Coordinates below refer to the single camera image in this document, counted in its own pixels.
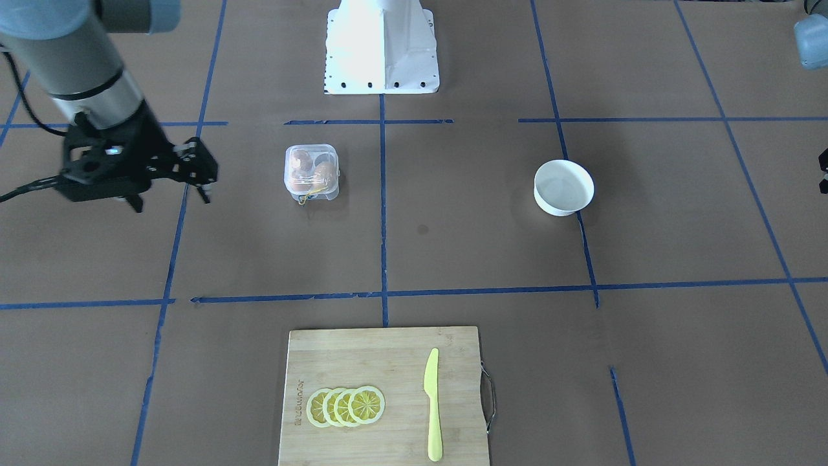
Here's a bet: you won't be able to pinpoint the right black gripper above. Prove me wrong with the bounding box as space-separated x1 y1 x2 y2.
120 104 219 205

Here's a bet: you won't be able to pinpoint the clear plastic egg box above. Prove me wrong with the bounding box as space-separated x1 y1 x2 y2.
283 144 340 205

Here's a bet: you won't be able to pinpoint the brown egg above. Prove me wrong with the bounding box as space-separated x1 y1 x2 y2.
312 161 339 192

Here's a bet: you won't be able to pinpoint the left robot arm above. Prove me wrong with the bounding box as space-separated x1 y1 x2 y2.
794 1 827 71

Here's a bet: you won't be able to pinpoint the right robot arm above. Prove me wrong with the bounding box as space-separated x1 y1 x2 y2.
2 1 219 213

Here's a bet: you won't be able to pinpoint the egg in box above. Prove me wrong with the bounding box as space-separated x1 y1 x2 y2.
288 148 314 177

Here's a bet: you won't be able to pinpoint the lemon slices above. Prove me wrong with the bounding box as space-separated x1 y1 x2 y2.
301 384 386 428

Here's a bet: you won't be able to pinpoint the wooden cutting board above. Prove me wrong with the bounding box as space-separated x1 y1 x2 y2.
278 326 491 465

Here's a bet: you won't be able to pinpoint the yellow plastic knife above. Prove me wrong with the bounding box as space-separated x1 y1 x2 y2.
423 348 443 463

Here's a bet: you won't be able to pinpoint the white ceramic bowl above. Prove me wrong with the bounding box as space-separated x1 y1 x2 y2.
532 159 595 216

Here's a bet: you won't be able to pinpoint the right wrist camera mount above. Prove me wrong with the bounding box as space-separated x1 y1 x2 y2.
57 112 151 213

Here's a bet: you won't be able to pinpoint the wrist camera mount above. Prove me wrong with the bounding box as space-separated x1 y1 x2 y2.
57 112 151 213
818 148 828 195

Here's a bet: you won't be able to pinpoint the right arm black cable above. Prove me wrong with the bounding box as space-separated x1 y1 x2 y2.
0 52 72 204

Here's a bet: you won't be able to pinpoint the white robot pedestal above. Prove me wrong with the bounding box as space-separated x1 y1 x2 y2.
323 1 441 95

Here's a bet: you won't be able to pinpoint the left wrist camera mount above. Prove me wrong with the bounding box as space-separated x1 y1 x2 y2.
818 148 828 195

